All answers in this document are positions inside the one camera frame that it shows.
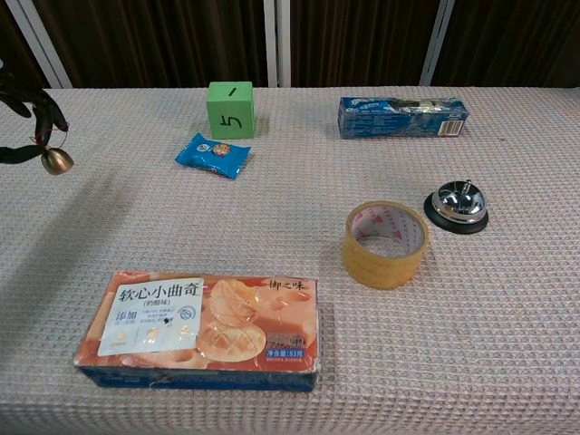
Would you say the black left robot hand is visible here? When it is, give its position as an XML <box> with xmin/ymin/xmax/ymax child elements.
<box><xmin>0</xmin><ymin>58</ymin><xmax>70</xmax><ymax>165</ymax></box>

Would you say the small brass bell red string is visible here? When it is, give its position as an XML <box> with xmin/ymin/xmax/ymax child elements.
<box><xmin>28</xmin><ymin>122</ymin><xmax>75</xmax><ymax>177</ymax></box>

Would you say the chrome desk call bell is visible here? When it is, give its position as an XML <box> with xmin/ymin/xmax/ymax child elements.
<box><xmin>423</xmin><ymin>179</ymin><xmax>490</xmax><ymax>236</ymax></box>

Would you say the blue snack packet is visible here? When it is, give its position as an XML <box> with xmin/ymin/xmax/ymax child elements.
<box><xmin>174</xmin><ymin>131</ymin><xmax>252</xmax><ymax>181</ymax></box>

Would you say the green foam cube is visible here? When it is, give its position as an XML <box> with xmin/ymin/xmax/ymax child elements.
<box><xmin>206</xmin><ymin>81</ymin><xmax>256</xmax><ymax>140</ymax></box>

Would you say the orange cookie box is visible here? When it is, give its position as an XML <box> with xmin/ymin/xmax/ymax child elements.
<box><xmin>73</xmin><ymin>271</ymin><xmax>324</xmax><ymax>393</ymax></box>

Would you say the blue cookie box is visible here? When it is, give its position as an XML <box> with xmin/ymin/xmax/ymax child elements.
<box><xmin>336</xmin><ymin>95</ymin><xmax>470</xmax><ymax>140</ymax></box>

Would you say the yellow tape roll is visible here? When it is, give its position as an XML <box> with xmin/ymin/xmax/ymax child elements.
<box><xmin>342</xmin><ymin>200</ymin><xmax>430</xmax><ymax>291</ymax></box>

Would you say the beige waffle tablecloth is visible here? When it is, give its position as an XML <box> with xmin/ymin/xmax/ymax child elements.
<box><xmin>0</xmin><ymin>85</ymin><xmax>580</xmax><ymax>435</ymax></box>

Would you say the white metal frame post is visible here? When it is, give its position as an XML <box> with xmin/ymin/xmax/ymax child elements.
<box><xmin>4</xmin><ymin>0</ymin><xmax>73</xmax><ymax>90</ymax></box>
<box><xmin>263</xmin><ymin>0</ymin><xmax>293</xmax><ymax>89</ymax></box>
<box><xmin>419</xmin><ymin>0</ymin><xmax>456</xmax><ymax>87</ymax></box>

